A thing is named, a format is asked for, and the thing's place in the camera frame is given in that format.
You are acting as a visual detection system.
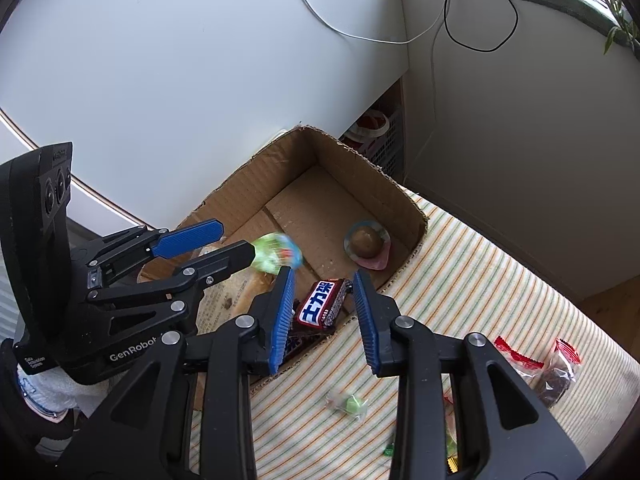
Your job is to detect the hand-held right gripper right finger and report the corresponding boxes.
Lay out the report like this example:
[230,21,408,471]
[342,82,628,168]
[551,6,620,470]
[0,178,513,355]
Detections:
[352,269,588,480]

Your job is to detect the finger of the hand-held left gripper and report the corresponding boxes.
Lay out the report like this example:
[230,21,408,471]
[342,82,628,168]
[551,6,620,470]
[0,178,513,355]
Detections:
[86,240,257,336]
[74,219,227,288]

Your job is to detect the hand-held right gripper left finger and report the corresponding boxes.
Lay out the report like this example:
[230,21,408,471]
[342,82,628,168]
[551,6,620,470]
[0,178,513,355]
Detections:
[55,266,299,480]

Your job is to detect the clear cracker packet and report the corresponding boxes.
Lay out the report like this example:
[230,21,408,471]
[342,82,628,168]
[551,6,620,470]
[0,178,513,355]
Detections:
[200,245,281,332]

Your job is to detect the brown chocolate bar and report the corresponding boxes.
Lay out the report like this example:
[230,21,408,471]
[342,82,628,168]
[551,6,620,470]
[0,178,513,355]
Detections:
[296,277,353,332]

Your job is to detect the green jelly cup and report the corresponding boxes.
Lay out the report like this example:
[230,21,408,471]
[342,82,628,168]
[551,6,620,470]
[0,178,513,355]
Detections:
[250,232,305,276]

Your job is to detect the round chocolate ball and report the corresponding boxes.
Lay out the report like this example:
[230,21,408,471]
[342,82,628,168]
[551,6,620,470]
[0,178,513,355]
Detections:
[344,220,394,272]

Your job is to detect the clear green candy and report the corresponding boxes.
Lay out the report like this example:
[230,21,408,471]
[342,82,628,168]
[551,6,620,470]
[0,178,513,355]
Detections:
[325,392,370,419]

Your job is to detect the cardboard box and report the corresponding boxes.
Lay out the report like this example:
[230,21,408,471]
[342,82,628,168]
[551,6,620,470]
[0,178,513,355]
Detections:
[137,125,430,413]

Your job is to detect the red-ended dried plum packet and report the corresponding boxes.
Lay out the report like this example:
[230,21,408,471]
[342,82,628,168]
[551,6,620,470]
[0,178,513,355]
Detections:
[494,336,547,391]
[536,337,584,409]

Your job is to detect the person's left hand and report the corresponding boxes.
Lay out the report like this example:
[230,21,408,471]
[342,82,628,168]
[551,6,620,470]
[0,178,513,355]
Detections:
[16,360,109,414]

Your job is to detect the striped table cloth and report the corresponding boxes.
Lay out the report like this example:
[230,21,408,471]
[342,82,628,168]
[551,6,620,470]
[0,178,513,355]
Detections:
[190,180,631,480]

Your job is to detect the white cabinet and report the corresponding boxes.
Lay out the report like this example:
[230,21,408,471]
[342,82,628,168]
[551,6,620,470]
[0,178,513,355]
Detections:
[0,0,412,223]

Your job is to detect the white plastic basket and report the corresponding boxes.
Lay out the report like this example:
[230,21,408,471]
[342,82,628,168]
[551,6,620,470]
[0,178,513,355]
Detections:
[340,105,406,182]

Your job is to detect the potted spider plant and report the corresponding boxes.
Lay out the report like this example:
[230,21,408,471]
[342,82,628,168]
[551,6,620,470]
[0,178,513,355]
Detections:
[587,0,640,56]

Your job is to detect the white cable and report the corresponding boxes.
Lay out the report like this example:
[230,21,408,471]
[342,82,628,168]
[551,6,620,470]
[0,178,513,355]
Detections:
[277,0,451,46]

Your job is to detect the black cable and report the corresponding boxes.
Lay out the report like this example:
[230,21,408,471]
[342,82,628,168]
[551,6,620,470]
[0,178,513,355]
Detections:
[442,0,521,54]

